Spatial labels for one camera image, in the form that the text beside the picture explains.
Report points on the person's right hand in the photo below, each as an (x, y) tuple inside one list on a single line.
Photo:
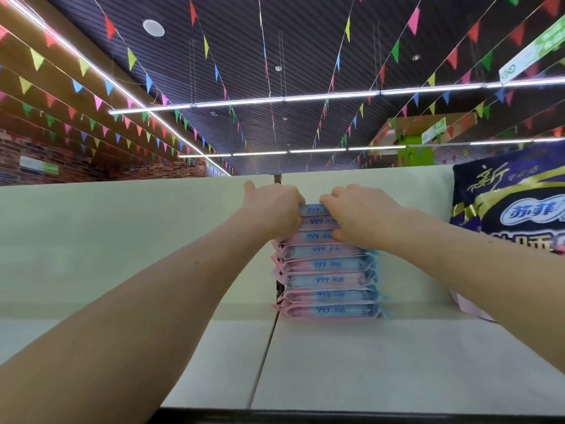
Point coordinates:
[(366, 216)]

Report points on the person's left hand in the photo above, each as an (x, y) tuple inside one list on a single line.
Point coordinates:
[(274, 212)]

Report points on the pink blue packet stack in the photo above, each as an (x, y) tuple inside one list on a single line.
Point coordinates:
[(327, 280)]

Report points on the metal store shelving unit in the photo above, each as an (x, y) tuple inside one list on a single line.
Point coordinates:
[(353, 357)]

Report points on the person's right forearm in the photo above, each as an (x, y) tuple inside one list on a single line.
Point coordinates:
[(494, 287)]

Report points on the person's left forearm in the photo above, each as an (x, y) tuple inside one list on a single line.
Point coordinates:
[(115, 340)]

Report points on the short ceiling light strip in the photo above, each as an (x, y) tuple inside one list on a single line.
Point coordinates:
[(318, 151)]

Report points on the green yellow store sign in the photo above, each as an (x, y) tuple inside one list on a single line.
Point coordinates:
[(415, 150)]

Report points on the long ceiling light strip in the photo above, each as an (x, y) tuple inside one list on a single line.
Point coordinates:
[(335, 95)]

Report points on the diagonal ceiling light strip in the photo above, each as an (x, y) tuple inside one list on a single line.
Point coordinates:
[(168, 128)]

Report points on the pink white pack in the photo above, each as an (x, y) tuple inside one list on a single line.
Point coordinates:
[(472, 306)]

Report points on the dark blue gold pad packet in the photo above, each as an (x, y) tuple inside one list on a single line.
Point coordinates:
[(516, 198)]

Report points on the round white ceiling fixture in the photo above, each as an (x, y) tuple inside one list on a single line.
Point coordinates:
[(153, 28)]

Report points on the white green hanging sign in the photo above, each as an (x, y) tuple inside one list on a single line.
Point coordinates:
[(534, 48)]

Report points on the green wall sign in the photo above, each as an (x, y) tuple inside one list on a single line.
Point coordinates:
[(39, 165)]

